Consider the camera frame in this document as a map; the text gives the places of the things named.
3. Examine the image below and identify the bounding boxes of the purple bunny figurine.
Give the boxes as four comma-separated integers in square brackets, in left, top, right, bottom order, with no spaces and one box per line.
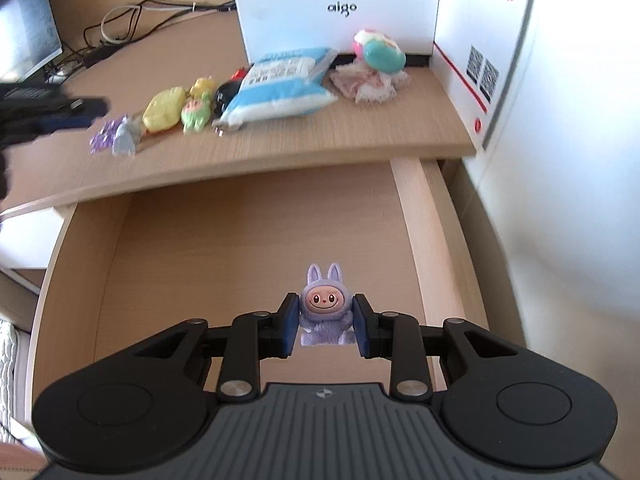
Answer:
[298,262,356,347]

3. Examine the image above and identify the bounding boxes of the black monitor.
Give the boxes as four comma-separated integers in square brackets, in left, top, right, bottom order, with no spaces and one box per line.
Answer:
[0,0,62,82]

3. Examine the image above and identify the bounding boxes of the yellow toy block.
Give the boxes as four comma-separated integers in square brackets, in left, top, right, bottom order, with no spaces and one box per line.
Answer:
[142,87,186,134]

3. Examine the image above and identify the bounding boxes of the small yellow green figure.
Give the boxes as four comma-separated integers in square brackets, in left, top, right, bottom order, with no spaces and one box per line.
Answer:
[180,78,216,134]

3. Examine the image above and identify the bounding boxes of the white adjacent drawer front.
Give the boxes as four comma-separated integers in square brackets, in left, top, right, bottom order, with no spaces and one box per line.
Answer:
[0,207,68,269]

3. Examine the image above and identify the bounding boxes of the white wooden drawer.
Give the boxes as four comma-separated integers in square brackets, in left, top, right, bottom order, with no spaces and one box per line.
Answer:
[27,156,532,396]

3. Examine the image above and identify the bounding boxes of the black red toy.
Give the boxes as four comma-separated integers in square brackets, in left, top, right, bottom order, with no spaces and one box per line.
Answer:
[214,67,250,117]

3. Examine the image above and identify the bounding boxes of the blue wet wipes pack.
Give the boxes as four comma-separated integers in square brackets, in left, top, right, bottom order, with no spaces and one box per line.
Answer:
[213,48,337,132]

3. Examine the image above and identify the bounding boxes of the pink frilly cloth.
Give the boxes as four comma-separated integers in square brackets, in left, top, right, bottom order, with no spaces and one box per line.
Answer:
[329,58,410,104]

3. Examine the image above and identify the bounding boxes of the pink teal plush toy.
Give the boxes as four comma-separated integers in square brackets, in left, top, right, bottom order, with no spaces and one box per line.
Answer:
[352,29,406,74]

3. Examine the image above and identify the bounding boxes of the white aigo box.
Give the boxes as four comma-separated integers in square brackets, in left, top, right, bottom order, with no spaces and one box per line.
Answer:
[235,0,533,150]

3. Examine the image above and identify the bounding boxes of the black cable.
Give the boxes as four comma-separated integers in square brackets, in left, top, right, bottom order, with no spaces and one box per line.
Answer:
[46,0,238,84]

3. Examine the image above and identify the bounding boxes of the white cable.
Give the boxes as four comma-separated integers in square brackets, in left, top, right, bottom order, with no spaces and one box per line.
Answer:
[98,1,196,44]

